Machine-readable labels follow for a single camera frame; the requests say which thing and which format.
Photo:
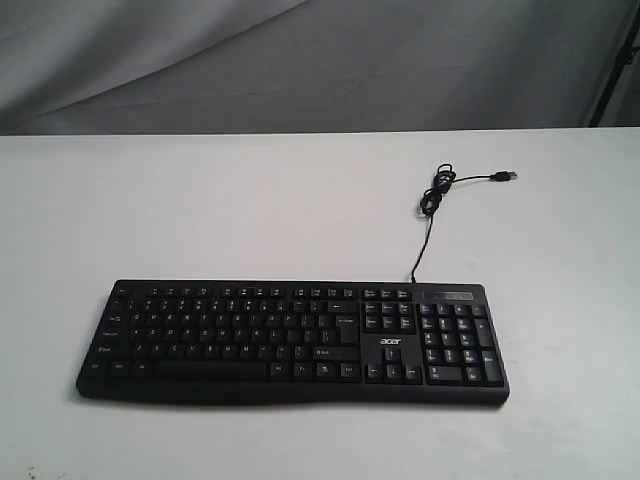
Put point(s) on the black stand pole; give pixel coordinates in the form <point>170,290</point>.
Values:
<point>616,100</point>

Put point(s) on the grey backdrop cloth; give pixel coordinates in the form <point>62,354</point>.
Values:
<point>227,67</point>

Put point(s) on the black acer keyboard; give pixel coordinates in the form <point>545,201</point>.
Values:
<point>224,342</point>

